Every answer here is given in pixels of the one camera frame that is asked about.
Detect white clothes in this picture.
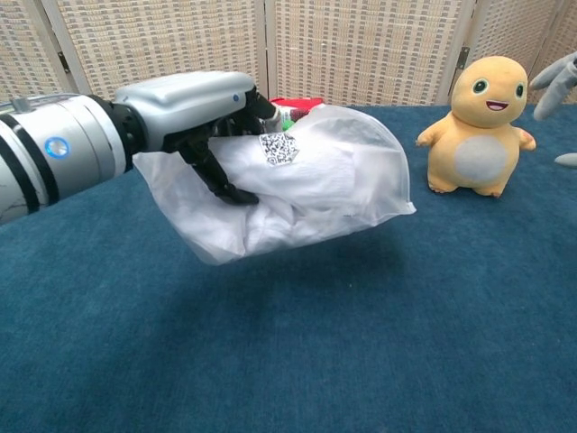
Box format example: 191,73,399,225
209,133,409,256

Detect yellow plush toy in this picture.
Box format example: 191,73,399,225
415,54,538,198

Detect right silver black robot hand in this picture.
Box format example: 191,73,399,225
529,50,577,169

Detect blue felt table cover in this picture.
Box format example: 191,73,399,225
0,103,577,433

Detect red juice bottle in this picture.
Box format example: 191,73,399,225
269,96,326,125

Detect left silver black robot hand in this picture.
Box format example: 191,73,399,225
112,70,280,207

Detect woven folding screen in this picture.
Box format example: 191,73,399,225
0,0,577,110

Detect clear plastic bag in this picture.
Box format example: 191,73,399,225
133,104,418,266

